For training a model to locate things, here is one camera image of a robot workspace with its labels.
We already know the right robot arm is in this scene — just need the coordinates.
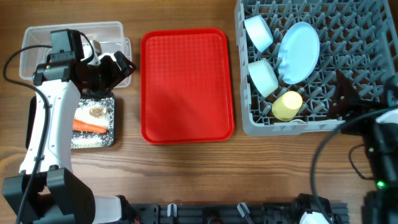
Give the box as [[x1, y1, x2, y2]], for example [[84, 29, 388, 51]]
[[290, 73, 397, 223]]

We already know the light blue bowl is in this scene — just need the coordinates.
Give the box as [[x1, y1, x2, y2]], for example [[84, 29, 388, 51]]
[[244, 15, 273, 52]]

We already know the brown food scrap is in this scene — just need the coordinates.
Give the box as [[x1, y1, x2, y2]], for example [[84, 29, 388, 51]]
[[89, 108, 108, 118]]

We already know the clear plastic bin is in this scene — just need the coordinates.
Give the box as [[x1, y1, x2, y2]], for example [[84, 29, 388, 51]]
[[19, 21, 132, 81]]

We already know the white rice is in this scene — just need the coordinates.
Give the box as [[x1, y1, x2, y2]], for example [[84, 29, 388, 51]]
[[70, 98, 114, 149]]

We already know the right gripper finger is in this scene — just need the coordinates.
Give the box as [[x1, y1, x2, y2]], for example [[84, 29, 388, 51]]
[[384, 76, 397, 107], [327, 72, 362, 120]]

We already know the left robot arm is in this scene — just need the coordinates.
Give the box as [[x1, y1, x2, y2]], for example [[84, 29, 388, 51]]
[[2, 50, 139, 223]]

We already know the light blue plate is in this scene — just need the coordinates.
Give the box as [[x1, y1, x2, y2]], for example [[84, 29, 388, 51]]
[[277, 22, 320, 85]]

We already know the green bowl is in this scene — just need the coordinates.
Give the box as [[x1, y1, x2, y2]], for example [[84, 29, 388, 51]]
[[248, 60, 279, 97]]

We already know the orange carrot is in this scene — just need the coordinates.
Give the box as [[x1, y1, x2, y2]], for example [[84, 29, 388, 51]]
[[73, 119, 108, 134]]

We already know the black tray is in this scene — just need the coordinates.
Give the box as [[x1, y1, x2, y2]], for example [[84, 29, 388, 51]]
[[25, 93, 116, 150]]

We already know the grey dishwasher rack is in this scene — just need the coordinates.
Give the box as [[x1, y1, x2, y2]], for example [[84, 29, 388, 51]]
[[234, 0, 397, 136]]

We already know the white plastic spoon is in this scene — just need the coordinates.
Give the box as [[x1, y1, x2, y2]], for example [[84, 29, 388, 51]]
[[289, 119, 306, 124]]

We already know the red serving tray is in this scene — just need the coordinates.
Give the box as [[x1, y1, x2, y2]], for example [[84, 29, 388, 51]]
[[140, 28, 234, 144]]

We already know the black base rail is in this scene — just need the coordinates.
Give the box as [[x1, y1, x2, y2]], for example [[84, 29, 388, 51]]
[[130, 202, 351, 224]]

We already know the yellow cup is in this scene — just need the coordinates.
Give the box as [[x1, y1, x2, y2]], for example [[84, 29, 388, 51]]
[[271, 91, 303, 121]]

